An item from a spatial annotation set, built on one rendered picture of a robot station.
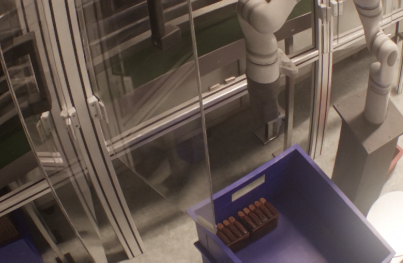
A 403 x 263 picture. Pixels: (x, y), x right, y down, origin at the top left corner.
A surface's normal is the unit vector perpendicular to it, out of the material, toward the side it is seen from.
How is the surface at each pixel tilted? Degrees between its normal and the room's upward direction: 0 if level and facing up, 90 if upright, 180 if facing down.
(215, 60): 90
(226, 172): 0
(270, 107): 70
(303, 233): 0
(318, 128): 90
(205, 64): 90
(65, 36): 90
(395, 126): 0
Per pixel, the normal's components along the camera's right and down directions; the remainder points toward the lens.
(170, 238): -0.08, -0.68
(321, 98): 0.51, 0.59
